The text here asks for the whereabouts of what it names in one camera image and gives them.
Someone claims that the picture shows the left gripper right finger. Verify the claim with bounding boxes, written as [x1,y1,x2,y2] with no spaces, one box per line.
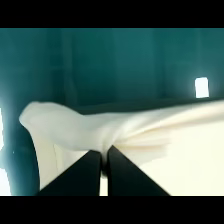
[106,145,171,197]

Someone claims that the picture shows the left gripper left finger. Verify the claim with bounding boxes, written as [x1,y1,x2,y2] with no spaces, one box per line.
[37,149,102,197]

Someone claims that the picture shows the white garment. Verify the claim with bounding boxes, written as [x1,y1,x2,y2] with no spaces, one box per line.
[18,98,224,197]

